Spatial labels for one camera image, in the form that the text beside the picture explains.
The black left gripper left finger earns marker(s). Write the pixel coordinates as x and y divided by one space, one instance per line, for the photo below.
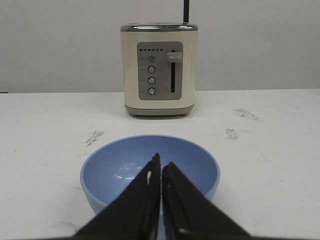
134 214

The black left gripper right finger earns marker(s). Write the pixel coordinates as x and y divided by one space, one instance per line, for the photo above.
189 215

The blue bowl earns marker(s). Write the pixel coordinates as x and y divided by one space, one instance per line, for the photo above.
110 169

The cream toaster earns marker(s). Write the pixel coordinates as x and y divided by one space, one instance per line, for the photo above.
159 65

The black tripod pole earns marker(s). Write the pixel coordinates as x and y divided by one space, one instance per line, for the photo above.
186 11

